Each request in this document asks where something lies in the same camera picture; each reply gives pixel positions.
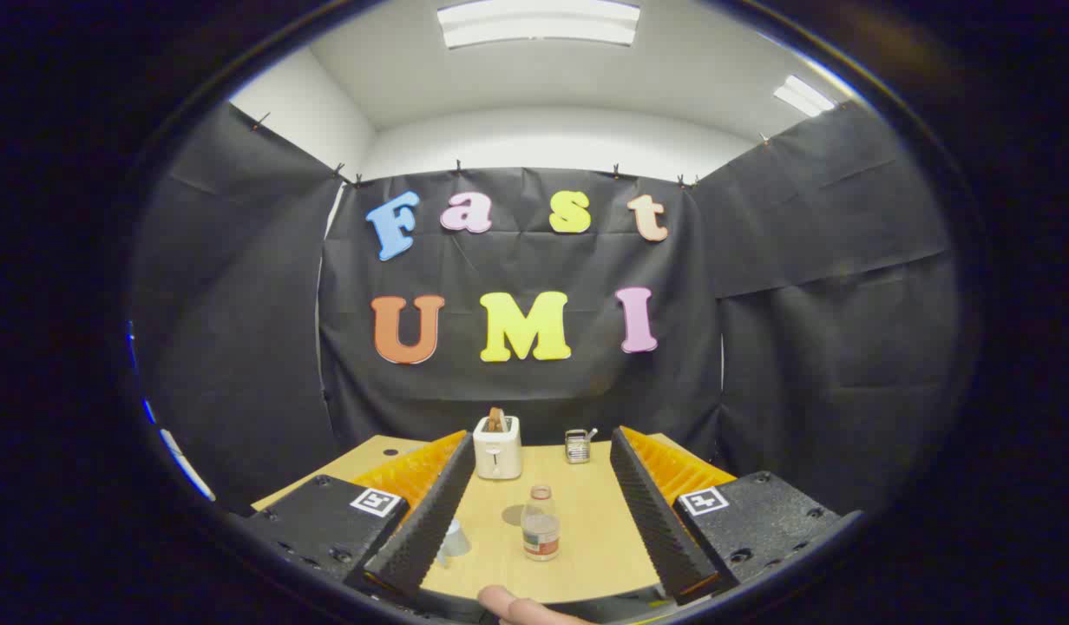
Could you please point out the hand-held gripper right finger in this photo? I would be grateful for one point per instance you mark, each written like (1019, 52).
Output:
(656, 521)

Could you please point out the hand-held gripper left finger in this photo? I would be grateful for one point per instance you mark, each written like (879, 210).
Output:
(430, 521)

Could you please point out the white cup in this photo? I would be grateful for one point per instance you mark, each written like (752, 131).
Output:
(456, 544)

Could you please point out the round brown coaster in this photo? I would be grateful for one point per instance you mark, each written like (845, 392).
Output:
(510, 516)

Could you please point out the clear plastic juice bottle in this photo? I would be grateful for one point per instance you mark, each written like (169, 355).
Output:
(541, 531)

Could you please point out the wooden table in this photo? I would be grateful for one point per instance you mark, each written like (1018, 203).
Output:
(591, 538)

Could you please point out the white toaster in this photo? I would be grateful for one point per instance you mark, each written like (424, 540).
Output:
(497, 456)

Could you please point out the brown toast slice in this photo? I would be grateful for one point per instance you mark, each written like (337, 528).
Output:
(495, 420)

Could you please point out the small ceiling light panel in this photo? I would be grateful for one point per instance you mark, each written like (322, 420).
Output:
(803, 95)

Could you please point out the large ceiling light panel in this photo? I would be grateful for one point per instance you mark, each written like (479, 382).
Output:
(539, 22)

